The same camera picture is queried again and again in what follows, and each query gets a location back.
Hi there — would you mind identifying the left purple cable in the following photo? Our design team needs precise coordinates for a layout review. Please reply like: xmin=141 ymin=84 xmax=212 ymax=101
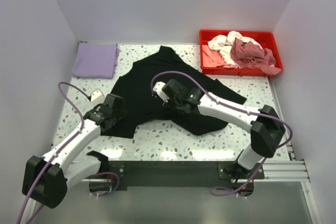
xmin=15 ymin=81 xmax=121 ymax=224

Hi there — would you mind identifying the dusty rose crumpled t shirt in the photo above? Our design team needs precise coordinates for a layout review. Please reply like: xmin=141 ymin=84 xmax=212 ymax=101
xmin=230 ymin=38 xmax=282 ymax=76

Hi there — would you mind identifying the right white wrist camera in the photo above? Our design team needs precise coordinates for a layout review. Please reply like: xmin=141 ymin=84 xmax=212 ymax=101
xmin=153 ymin=81 xmax=169 ymax=103

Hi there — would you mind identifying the red plastic bin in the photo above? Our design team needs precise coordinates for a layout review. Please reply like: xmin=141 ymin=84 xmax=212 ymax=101
xmin=199 ymin=29 xmax=283 ymax=77

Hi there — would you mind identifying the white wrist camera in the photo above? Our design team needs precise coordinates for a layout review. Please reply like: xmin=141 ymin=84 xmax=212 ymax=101
xmin=153 ymin=81 xmax=169 ymax=103
xmin=90 ymin=89 xmax=105 ymax=103

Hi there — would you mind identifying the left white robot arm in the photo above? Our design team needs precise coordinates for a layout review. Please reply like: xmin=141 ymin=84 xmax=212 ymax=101
xmin=22 ymin=94 xmax=127 ymax=209

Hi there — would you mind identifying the folded lavender t shirt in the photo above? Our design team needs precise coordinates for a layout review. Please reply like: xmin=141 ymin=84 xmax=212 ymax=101
xmin=72 ymin=42 xmax=119 ymax=79

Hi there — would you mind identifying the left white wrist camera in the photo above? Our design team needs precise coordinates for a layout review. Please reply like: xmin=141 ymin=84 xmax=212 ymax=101
xmin=90 ymin=89 xmax=105 ymax=103

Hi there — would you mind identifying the black t shirt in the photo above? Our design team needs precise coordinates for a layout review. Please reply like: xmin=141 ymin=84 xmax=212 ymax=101
xmin=103 ymin=46 xmax=247 ymax=138

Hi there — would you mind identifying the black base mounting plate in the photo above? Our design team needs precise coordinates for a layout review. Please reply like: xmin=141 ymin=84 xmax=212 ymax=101
xmin=88 ymin=161 xmax=265 ymax=195

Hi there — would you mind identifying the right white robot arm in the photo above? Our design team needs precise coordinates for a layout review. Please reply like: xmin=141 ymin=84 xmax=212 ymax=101
xmin=153 ymin=79 xmax=286 ymax=178

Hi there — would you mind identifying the salmon pink t shirt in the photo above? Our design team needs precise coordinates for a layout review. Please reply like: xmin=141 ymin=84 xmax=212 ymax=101
xmin=202 ymin=45 xmax=226 ymax=68

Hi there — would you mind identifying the white crumpled t shirt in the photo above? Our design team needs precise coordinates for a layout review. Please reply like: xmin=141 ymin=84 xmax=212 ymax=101
xmin=207 ymin=31 xmax=262 ymax=67

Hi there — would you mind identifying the aluminium extrusion rail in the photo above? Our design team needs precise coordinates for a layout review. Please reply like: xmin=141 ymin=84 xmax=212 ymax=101
xmin=230 ymin=142 xmax=313 ymax=183

